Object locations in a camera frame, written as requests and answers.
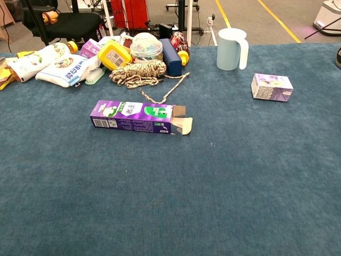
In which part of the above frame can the long dark blue box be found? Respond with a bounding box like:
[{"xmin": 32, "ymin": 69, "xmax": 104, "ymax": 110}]
[{"xmin": 159, "ymin": 38, "xmax": 183, "ymax": 77}]

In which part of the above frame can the small black box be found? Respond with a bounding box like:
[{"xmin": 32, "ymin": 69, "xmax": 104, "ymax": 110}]
[{"xmin": 159, "ymin": 23, "xmax": 173, "ymax": 39}]

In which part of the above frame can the blue table mat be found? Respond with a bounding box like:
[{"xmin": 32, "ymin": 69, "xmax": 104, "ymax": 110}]
[{"xmin": 0, "ymin": 42, "xmax": 341, "ymax": 256}]

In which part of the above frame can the clear tub of binder clips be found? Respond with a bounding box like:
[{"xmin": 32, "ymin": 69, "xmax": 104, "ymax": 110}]
[{"xmin": 129, "ymin": 32, "xmax": 164, "ymax": 65}]

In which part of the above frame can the dark red bottle yellow cap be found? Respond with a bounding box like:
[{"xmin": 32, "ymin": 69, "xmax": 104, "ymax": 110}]
[{"xmin": 170, "ymin": 31, "xmax": 190, "ymax": 66}]

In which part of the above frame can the light green brush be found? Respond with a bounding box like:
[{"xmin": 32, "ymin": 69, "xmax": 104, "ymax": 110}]
[{"xmin": 84, "ymin": 67, "xmax": 106, "ymax": 85}]

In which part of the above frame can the yellow green lidded container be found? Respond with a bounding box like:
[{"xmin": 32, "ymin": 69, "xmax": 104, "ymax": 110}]
[{"xmin": 98, "ymin": 39, "xmax": 133, "ymax": 71}]

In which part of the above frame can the red white snack packet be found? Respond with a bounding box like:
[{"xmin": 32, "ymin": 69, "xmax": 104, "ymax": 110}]
[{"xmin": 119, "ymin": 33, "xmax": 134, "ymax": 50}]

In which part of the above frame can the white upright pole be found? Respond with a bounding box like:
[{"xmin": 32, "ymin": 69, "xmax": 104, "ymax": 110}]
[{"xmin": 187, "ymin": 0, "xmax": 194, "ymax": 47}]

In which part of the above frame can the small purple drink carton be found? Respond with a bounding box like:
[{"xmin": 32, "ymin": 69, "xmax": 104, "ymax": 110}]
[{"xmin": 250, "ymin": 73, "xmax": 294, "ymax": 102}]

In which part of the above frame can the white blue milk carton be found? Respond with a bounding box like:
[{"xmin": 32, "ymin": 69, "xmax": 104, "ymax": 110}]
[{"xmin": 97, "ymin": 36, "xmax": 120, "ymax": 46}]

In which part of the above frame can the white power strip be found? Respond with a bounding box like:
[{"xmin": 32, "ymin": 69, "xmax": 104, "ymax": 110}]
[{"xmin": 207, "ymin": 14, "xmax": 218, "ymax": 46}]

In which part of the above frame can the purple white milk carton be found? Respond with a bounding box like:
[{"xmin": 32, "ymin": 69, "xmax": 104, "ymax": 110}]
[{"xmin": 79, "ymin": 38, "xmax": 103, "ymax": 59}]

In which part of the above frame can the black wheeled stand base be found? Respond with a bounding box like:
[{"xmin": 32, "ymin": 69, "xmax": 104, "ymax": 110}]
[{"xmin": 165, "ymin": 0, "xmax": 205, "ymax": 34}]

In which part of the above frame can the white bag blue lettering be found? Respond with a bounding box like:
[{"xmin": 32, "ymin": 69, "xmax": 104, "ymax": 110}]
[{"xmin": 35, "ymin": 53, "xmax": 102, "ymax": 88}]

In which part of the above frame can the red cabinet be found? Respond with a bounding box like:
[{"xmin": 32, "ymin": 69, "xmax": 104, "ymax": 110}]
[{"xmin": 110, "ymin": 0, "xmax": 150, "ymax": 30}]

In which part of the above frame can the white stand leg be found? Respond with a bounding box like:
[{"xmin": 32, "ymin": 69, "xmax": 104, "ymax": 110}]
[{"xmin": 102, "ymin": 0, "xmax": 114, "ymax": 37}]

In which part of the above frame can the black office chair base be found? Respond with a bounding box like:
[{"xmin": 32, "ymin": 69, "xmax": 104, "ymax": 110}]
[{"xmin": 21, "ymin": 0, "xmax": 103, "ymax": 46}]

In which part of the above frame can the white pouch yellow cap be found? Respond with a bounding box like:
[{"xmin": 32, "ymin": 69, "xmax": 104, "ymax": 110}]
[{"xmin": 6, "ymin": 41, "xmax": 79, "ymax": 83}]

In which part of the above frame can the small yellow package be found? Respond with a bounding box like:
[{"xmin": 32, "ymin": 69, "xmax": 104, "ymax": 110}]
[{"xmin": 17, "ymin": 50, "xmax": 38, "ymax": 59}]

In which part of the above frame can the brown yellow plush toy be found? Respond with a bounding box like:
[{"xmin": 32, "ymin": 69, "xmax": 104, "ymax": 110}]
[{"xmin": 42, "ymin": 11, "xmax": 59, "ymax": 25}]

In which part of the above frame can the razor blister pack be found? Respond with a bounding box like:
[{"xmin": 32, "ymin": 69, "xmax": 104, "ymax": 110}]
[{"xmin": 0, "ymin": 57, "xmax": 17, "ymax": 91}]

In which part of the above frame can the thin black stand leg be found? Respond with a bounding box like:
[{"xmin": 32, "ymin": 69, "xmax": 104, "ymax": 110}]
[{"xmin": 304, "ymin": 20, "xmax": 341, "ymax": 40}]

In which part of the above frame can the white machine housing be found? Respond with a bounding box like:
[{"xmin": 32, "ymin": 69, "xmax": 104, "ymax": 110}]
[{"xmin": 312, "ymin": 0, "xmax": 341, "ymax": 37}]

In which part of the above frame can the beige braided rope bundle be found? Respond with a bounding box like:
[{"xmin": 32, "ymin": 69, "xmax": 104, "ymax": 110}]
[{"xmin": 109, "ymin": 59, "xmax": 191, "ymax": 105}]

